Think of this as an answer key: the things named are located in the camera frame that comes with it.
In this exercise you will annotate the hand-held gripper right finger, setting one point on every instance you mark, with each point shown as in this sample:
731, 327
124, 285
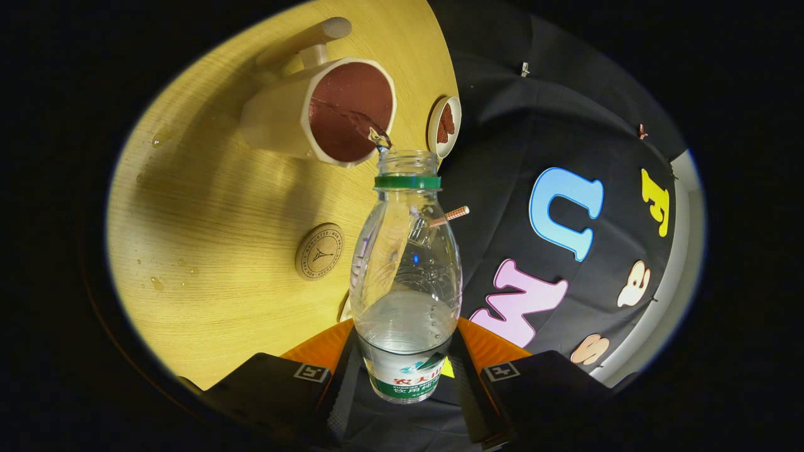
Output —
471, 395

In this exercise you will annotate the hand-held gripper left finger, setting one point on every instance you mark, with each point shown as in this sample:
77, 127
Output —
339, 395

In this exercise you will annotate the round cork coaster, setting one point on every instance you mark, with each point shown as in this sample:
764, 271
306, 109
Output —
319, 251

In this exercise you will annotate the red white striped straw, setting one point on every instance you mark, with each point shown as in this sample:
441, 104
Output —
455, 213

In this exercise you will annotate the wooden table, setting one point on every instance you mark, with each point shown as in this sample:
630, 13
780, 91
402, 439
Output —
239, 207

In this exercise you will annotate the red-brown food piece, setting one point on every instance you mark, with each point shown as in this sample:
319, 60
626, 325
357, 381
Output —
449, 116
443, 133

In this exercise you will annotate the black backdrop cloth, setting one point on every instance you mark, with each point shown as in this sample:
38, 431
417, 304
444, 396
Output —
502, 125

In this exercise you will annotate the small white plate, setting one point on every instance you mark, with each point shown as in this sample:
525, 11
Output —
434, 125

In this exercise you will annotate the red clip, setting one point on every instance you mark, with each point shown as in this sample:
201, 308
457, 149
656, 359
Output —
642, 131

